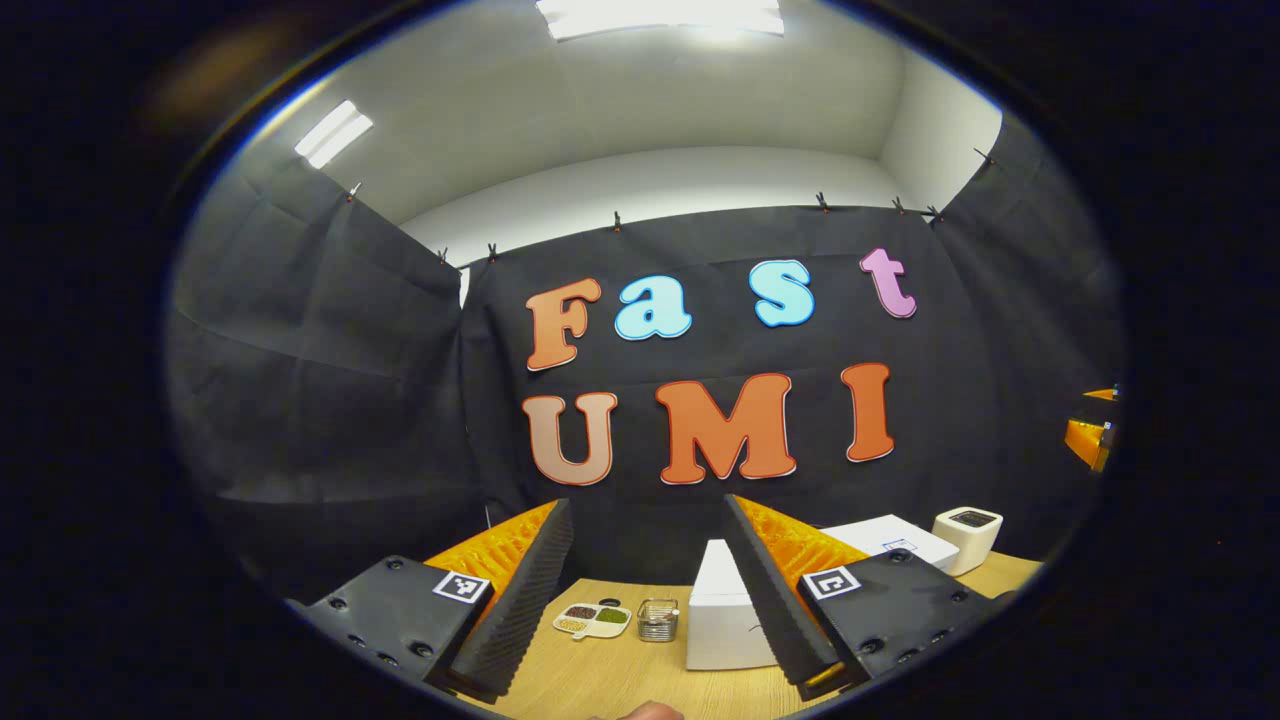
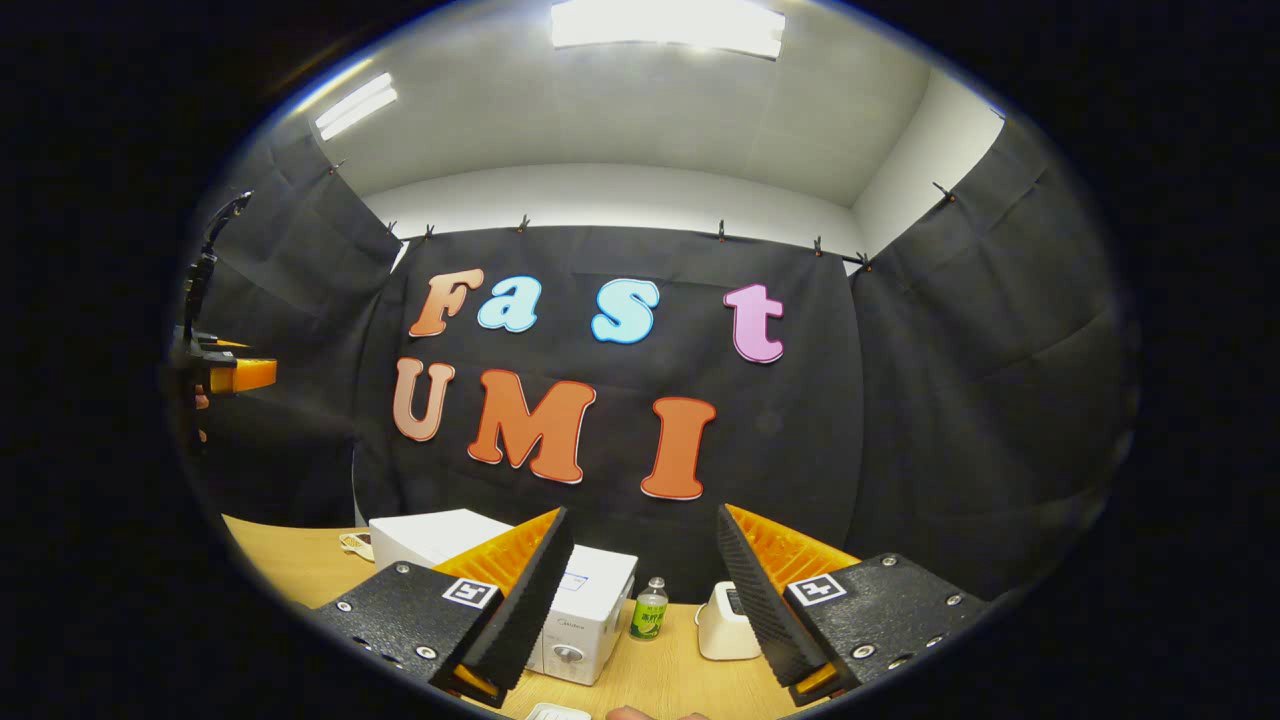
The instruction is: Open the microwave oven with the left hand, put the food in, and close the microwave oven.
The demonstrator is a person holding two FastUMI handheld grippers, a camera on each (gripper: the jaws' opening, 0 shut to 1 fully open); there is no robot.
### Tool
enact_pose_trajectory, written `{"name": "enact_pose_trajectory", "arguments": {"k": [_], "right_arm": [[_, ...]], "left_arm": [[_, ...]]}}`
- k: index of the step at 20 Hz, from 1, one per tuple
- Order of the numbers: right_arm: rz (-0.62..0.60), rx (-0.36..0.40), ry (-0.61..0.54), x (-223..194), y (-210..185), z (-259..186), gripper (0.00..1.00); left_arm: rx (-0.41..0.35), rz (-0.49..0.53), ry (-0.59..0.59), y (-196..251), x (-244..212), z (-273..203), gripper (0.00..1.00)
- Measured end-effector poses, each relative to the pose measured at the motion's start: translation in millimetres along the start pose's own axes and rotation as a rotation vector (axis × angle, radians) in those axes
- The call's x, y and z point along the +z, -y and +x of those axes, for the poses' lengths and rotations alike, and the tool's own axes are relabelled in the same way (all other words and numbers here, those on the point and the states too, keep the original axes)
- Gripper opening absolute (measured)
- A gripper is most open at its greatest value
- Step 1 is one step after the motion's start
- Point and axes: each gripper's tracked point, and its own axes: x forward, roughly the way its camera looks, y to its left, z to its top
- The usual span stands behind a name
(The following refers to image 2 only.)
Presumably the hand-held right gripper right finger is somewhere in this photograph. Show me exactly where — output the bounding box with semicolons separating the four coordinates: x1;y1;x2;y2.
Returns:
715;503;999;709

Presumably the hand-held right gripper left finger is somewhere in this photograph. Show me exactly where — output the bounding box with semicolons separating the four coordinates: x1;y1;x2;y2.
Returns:
313;506;578;711

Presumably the white microwave oven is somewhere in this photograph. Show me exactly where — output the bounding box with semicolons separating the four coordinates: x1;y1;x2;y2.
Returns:
368;508;639;687

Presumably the white toaster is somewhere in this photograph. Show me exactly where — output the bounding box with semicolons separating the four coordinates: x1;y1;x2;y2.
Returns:
696;582;763;662

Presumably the green drink bottle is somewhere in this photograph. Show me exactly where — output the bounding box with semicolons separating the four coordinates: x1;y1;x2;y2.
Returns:
630;577;670;642

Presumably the ceiling light panel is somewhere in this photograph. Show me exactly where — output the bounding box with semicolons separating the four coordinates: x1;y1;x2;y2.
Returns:
550;0;787;60
314;72;399;142

